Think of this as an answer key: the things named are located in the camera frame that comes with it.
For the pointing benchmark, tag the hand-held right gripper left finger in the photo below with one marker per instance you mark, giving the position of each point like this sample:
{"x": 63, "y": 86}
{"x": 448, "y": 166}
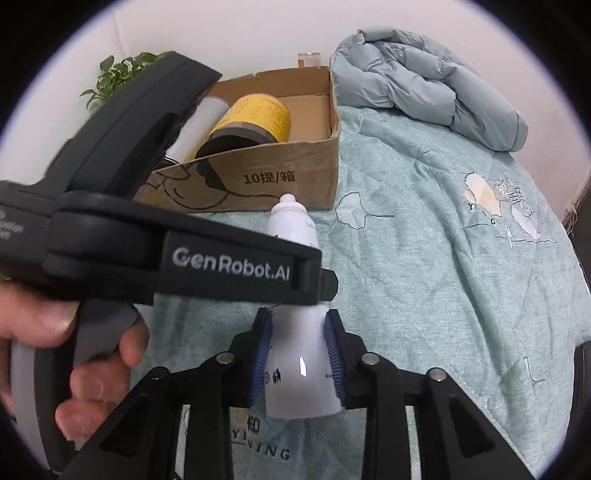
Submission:
{"x": 259, "y": 360}

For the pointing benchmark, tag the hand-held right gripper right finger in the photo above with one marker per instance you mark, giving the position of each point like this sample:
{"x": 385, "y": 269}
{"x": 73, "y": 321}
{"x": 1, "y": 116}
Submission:
{"x": 333, "y": 360}

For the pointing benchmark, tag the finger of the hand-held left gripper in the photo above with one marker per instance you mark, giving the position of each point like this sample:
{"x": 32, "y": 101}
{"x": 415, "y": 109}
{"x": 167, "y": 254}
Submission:
{"x": 138, "y": 106}

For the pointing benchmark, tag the white spray bottle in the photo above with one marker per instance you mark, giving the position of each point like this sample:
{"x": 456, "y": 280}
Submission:
{"x": 300, "y": 369}

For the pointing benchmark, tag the stainless steel tumbler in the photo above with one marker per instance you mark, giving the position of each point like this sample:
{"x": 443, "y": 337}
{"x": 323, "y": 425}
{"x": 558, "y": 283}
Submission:
{"x": 203, "y": 124}

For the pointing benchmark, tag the yellow and black canister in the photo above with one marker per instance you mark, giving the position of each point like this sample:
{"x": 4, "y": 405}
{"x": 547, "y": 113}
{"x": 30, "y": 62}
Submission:
{"x": 254, "y": 115}

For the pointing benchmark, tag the cardboard box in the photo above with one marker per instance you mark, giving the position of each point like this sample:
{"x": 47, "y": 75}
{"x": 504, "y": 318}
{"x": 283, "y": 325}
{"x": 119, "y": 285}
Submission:
{"x": 277, "y": 161}

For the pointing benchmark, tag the person's left hand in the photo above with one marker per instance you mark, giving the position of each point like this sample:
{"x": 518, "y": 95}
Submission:
{"x": 32, "y": 309}

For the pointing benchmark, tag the small potted plant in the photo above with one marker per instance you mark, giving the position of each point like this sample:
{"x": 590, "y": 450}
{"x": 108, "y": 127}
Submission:
{"x": 115, "y": 76}

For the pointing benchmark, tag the light teal quilt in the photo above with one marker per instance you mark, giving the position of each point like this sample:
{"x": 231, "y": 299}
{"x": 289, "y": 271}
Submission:
{"x": 438, "y": 277}

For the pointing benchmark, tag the light blue down jacket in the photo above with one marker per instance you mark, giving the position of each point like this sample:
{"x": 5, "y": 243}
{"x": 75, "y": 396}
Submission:
{"x": 415, "y": 83}

